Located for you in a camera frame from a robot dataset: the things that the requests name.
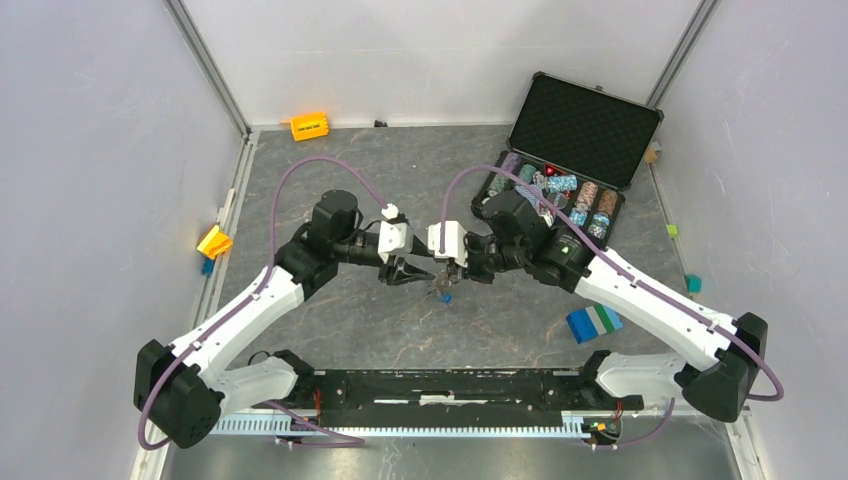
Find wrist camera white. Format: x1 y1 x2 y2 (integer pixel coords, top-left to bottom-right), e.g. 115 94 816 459
377 203 414 265
427 220 468 268

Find blue green brick stack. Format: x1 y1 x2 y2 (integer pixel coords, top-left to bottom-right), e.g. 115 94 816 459
566 304 623 344

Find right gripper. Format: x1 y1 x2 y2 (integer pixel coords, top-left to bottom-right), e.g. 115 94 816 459
446 231 527 285

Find yellow orange block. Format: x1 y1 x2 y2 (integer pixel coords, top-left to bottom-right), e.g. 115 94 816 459
196 224 233 260

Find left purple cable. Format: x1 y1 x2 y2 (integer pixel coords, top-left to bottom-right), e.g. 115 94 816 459
137 156 395 452

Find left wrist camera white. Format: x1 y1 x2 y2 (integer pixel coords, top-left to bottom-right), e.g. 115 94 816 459
377 203 414 265

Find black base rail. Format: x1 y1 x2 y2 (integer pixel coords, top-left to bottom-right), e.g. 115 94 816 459
278 368 645 428

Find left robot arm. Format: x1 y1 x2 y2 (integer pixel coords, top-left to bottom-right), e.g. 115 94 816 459
133 190 433 450

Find small blue block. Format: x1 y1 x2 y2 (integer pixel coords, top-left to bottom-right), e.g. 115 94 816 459
201 258 215 277

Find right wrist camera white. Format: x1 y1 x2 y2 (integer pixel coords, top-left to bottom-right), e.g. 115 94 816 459
427 220 468 268

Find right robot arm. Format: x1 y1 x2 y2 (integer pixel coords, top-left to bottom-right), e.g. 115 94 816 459
427 191 768 423

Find tan cube by case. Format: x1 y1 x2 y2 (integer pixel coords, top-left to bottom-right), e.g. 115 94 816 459
643 141 662 164

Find orange toy block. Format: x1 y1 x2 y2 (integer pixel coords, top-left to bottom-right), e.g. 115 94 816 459
289 111 330 142

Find teal cube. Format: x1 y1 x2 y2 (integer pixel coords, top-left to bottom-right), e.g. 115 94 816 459
684 273 703 295

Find black poker chip case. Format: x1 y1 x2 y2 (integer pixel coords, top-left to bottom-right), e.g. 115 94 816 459
496 72 664 247

